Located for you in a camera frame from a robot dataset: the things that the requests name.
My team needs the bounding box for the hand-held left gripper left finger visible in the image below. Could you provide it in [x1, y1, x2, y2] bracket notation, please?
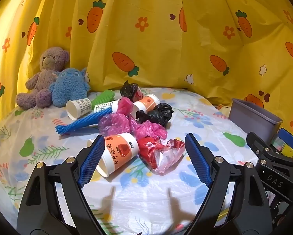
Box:
[17, 135, 106, 235]

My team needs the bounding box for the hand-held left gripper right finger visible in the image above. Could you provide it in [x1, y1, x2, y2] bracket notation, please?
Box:
[185, 133, 274, 235]

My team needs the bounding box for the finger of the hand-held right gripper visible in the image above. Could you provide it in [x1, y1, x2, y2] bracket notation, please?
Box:
[278, 128, 293, 157]
[246, 132, 279, 161]

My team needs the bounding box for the grey plastic bin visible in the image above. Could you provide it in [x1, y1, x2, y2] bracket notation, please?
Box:
[228, 98, 283, 142]

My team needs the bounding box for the orange apple print paper cup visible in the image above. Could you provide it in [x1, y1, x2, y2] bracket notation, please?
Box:
[87, 132, 139, 178]
[133, 94, 160, 118]

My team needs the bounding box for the blue foam net sleeve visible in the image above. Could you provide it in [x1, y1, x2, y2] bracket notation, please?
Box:
[55, 108, 113, 136]

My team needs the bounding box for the pink plastic bag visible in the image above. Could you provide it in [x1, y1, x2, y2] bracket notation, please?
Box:
[98, 97, 168, 142]

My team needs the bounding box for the red plastic bag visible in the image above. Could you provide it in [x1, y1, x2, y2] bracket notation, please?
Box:
[137, 136, 186, 174]

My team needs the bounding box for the green grid paper cup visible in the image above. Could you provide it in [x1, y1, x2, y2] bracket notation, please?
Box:
[66, 98, 92, 120]
[94, 100, 120, 114]

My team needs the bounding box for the black plastic bag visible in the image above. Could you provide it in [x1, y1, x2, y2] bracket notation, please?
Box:
[136, 103, 174, 128]
[120, 81, 143, 101]

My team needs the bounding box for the green foam net sleeve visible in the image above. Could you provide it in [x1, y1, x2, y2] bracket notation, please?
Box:
[89, 90, 115, 106]

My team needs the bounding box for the yellow packet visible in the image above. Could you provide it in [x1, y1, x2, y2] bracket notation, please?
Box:
[272, 138, 293, 157]

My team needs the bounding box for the yellow plush toy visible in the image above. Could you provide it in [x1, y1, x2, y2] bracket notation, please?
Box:
[218, 105, 232, 117]

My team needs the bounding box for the floral plastic tablecloth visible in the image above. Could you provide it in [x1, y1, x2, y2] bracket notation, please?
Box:
[0, 87, 279, 235]

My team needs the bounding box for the blue plush monster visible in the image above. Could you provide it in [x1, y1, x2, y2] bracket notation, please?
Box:
[49, 67, 91, 108]

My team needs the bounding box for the purple teddy bear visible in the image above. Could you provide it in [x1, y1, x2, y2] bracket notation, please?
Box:
[16, 46, 71, 109]

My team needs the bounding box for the yellow carrot print curtain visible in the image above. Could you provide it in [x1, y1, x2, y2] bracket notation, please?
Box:
[0, 0, 293, 137]

